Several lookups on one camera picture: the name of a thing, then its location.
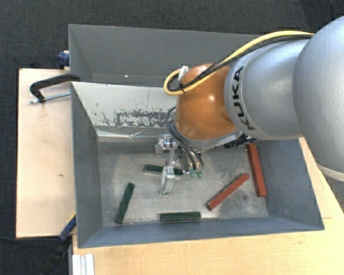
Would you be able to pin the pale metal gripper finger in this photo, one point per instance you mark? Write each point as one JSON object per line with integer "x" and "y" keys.
{"x": 171, "y": 176}
{"x": 164, "y": 179}

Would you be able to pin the dark green flat block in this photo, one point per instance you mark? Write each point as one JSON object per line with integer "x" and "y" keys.
{"x": 180, "y": 216}
{"x": 125, "y": 202}
{"x": 153, "y": 168}

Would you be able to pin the grey metal bin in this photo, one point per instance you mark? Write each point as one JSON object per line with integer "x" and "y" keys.
{"x": 149, "y": 205}

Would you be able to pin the red-brown flat block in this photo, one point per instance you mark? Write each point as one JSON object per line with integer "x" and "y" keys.
{"x": 257, "y": 170}
{"x": 228, "y": 191}

